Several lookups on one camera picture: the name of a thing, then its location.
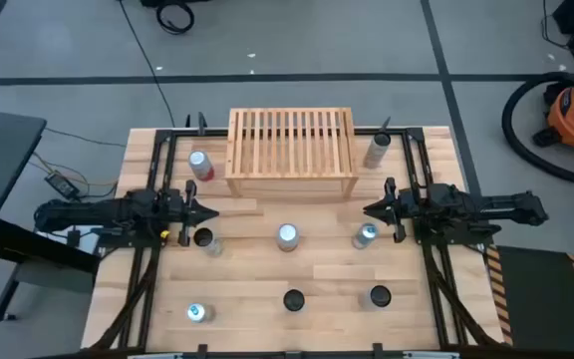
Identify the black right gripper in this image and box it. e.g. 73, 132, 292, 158
363, 177, 421, 244

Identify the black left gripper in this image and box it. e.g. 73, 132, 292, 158
166, 179, 220, 248

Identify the tall Celsius can black lid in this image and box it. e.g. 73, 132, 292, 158
282, 288, 306, 313
363, 130, 393, 170
361, 284, 393, 311
192, 227, 224, 258

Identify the blue silver energy drink can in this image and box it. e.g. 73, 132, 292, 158
351, 222, 380, 250
185, 302, 217, 324

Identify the pink strawberry soda can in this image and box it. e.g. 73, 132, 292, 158
275, 222, 301, 253
187, 150, 216, 182

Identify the wooden slatted shelf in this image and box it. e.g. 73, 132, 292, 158
224, 107, 360, 199

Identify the black power adapter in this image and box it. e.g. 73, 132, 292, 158
44, 171, 82, 200

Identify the black aluminium table frame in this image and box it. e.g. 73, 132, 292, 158
85, 127, 505, 359

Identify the yellow floor cable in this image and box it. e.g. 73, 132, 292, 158
30, 152, 119, 188

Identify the thin black floor cable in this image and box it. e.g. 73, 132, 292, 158
42, 127, 128, 149

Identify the coiled black cable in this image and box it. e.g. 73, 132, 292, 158
154, 0, 196, 36

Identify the long black floor cable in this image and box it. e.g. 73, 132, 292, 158
117, 0, 177, 129

